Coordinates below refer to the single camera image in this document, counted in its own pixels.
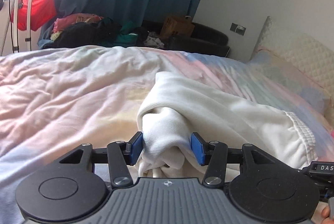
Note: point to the pastel rainbow duvet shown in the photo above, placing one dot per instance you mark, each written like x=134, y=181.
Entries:
x=53, y=100

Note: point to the red bag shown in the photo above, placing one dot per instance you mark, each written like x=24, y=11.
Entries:
x=42, y=11

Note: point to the wall power socket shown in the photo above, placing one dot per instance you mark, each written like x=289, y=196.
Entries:
x=239, y=29

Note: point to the brown cardboard box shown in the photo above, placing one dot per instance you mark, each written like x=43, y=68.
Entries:
x=177, y=25

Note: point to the person's right hand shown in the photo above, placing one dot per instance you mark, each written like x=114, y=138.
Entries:
x=325, y=214

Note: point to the silver tripod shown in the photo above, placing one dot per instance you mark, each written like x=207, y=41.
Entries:
x=16, y=33

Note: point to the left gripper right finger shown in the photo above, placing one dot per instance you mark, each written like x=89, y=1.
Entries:
x=214, y=156

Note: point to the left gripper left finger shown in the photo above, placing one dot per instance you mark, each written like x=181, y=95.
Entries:
x=120, y=155

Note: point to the quilted cream headboard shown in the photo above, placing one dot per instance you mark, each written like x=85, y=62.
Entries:
x=304, y=52

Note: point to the pile of clothes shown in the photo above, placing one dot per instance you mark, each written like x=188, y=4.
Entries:
x=79, y=30

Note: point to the white zip-up sweatshirt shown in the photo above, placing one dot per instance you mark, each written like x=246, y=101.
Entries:
x=177, y=106

